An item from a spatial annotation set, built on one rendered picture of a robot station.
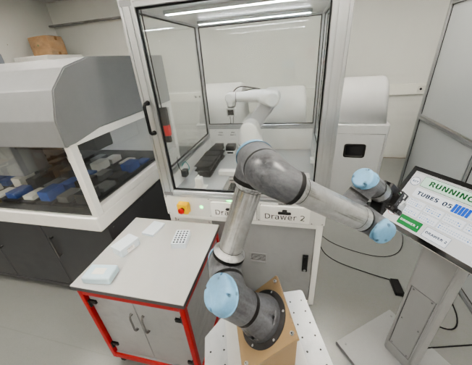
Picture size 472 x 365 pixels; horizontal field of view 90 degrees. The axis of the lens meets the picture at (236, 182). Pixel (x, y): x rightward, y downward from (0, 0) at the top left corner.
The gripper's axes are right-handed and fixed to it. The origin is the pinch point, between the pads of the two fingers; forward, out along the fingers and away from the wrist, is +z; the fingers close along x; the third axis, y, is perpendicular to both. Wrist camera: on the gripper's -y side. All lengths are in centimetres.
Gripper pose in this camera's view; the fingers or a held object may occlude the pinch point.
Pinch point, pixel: (396, 214)
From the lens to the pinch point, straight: 121.0
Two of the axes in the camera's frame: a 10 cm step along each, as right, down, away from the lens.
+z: 7.4, 3.8, 5.5
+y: 5.4, -8.3, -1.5
